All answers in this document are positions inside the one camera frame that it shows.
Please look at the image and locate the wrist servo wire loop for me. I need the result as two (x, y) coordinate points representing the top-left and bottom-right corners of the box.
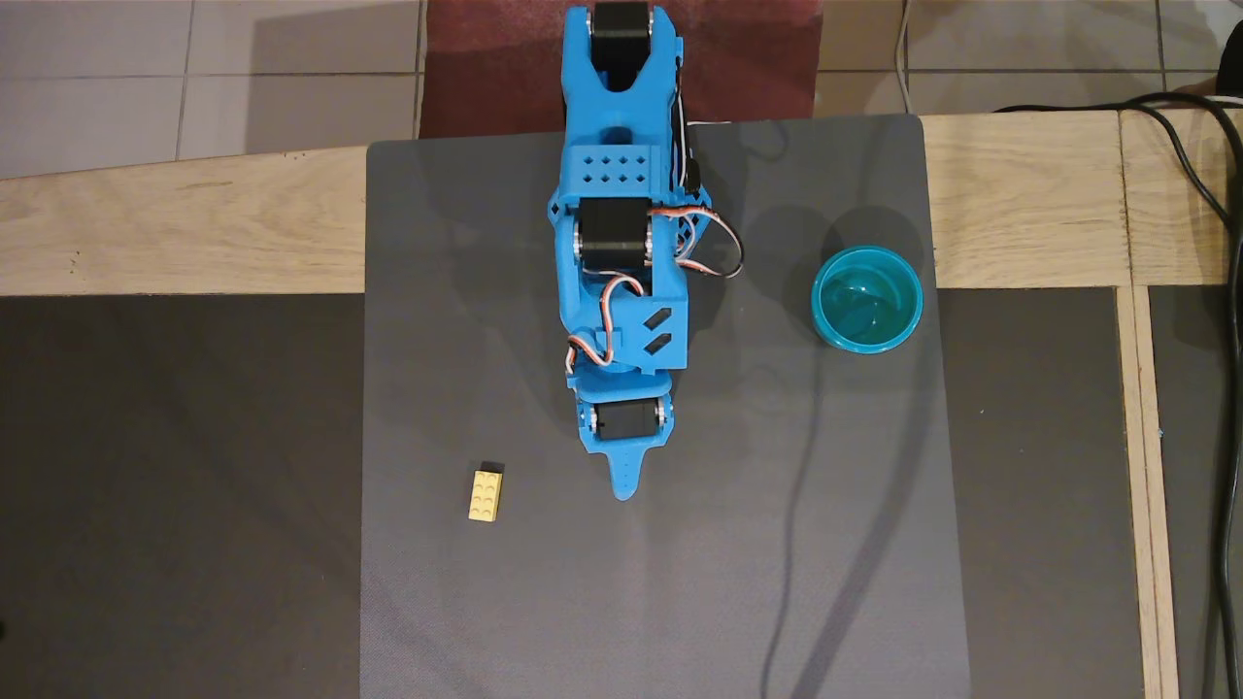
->
(565, 276), (644, 376)

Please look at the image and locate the white cable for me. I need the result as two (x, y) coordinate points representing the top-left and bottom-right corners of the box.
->
(893, 0), (920, 114)

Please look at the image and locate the dark red covered chair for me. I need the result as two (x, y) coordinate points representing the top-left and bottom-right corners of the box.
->
(420, 0), (824, 139)

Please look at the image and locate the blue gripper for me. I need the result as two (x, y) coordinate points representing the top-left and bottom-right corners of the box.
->
(577, 374), (677, 502)

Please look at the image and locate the cream lego brick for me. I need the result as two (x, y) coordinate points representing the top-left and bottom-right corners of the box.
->
(468, 470), (504, 523)

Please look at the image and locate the elbow servo wire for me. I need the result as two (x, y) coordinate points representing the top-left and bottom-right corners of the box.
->
(649, 202), (745, 283)

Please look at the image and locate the teal plastic cup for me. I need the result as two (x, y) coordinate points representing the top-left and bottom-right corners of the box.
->
(811, 246), (924, 355)

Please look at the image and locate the dark grey mat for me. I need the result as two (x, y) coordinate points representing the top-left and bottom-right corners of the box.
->
(359, 114), (972, 699)

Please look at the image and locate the black cable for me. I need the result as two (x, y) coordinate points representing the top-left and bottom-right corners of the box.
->
(995, 92), (1243, 699)

